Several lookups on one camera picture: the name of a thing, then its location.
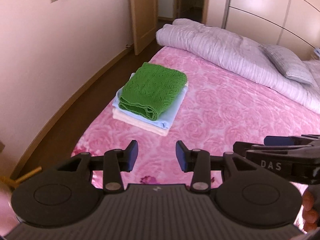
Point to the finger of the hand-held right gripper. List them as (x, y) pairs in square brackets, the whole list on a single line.
[(277, 140), (241, 148)]

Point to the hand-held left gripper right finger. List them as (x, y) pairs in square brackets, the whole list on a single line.
[(180, 155)]

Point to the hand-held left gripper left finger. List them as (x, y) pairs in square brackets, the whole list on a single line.
[(132, 155)]

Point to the green knit sweater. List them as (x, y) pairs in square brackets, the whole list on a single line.
[(152, 87)]

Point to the person's right hand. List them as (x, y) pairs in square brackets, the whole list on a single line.
[(308, 202)]

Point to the cream folded cloth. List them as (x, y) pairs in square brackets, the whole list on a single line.
[(140, 125)]

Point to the light blue folded cloth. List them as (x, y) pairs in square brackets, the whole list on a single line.
[(170, 115)]

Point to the pink floral blanket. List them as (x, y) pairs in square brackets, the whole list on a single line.
[(225, 110)]

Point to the grey striped pillow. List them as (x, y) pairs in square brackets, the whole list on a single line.
[(290, 65)]

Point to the wooden stick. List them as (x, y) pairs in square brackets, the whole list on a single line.
[(28, 174)]

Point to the lilac striped duvet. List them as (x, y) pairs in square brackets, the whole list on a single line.
[(212, 45)]

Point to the cream wardrobe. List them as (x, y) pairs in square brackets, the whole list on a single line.
[(262, 7)]

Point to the pink rounded object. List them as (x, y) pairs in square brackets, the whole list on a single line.
[(5, 205)]

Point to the wooden door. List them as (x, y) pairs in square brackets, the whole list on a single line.
[(143, 17)]

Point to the wooden door frame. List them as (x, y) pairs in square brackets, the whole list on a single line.
[(178, 0)]

